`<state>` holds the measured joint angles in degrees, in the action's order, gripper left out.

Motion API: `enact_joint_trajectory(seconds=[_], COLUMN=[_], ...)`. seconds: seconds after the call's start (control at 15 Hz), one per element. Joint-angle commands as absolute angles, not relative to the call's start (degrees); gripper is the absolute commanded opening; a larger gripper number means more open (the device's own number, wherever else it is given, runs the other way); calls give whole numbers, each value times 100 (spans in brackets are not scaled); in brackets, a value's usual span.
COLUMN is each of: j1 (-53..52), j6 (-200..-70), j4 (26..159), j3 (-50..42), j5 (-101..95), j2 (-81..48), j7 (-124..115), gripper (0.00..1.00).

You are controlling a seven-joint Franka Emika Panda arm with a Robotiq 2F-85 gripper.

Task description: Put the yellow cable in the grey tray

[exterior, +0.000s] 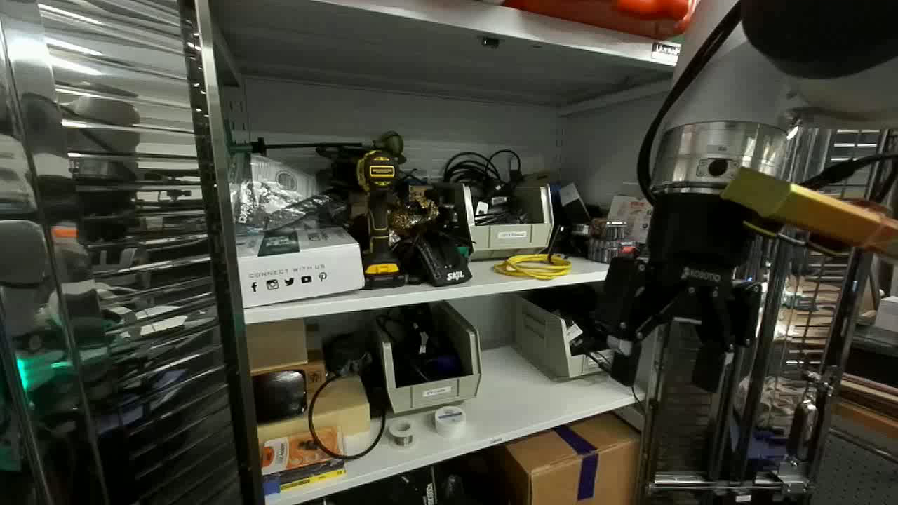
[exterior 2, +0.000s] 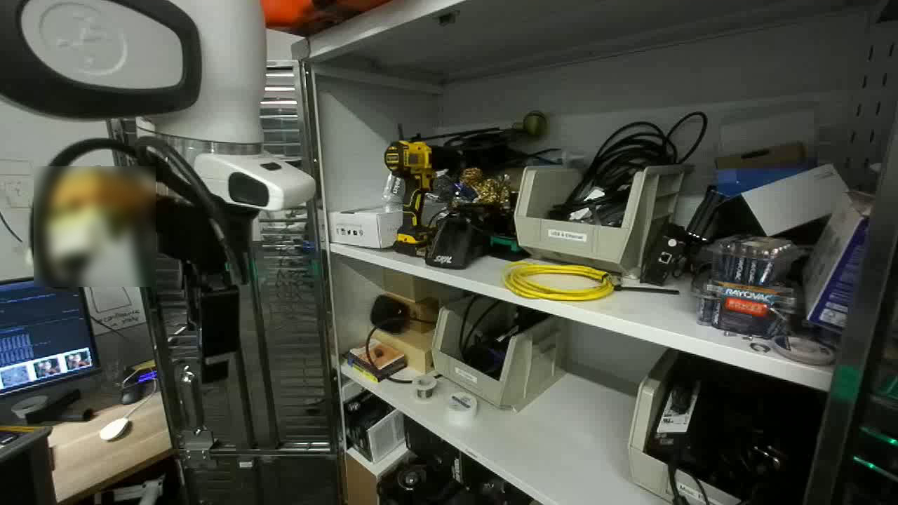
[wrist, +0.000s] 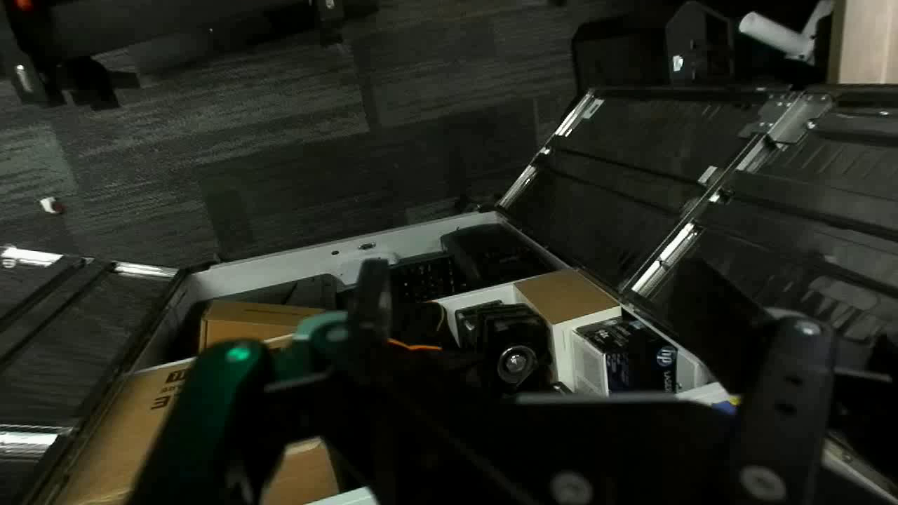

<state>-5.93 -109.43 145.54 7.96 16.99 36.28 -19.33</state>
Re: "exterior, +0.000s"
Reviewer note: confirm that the white tape roll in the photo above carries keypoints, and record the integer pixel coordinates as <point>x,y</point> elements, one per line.
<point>450,420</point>
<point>401,432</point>

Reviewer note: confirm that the cardboard box with blue tape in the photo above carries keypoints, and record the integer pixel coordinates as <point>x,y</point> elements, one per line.
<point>561,463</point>

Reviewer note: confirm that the orange printed book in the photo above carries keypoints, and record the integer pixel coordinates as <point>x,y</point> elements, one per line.
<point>297,458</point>

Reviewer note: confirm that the chrome slatted rack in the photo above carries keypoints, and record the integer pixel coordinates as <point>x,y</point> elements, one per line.
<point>112,261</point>

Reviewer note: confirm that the grey storage bin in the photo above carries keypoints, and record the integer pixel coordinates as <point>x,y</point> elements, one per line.
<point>551,338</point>

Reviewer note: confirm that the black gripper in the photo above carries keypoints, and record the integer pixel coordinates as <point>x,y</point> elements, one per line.
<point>697,235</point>

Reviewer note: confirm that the black round device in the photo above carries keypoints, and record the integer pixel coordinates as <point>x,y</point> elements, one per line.
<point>282,393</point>

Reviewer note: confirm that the small brown cardboard box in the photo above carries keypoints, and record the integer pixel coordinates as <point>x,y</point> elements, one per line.
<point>276,345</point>

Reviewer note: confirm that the clear plastic bag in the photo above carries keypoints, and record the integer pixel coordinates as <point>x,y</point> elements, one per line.
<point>267,192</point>

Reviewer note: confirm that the white cardboard box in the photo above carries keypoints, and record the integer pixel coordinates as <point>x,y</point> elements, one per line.
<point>297,270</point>

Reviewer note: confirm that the grey bin with black items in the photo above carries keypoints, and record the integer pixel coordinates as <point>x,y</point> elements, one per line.
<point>432,365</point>

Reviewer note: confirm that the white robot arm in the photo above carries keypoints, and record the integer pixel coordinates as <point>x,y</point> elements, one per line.
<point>746,84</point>

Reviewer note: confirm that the white shelf unit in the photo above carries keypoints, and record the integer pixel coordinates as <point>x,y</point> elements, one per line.
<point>523,393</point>

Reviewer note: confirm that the black tool charger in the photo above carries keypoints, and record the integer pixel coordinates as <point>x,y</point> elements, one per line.
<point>439,244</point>

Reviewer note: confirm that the orange plastic case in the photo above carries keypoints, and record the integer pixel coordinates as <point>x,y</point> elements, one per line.
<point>606,13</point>

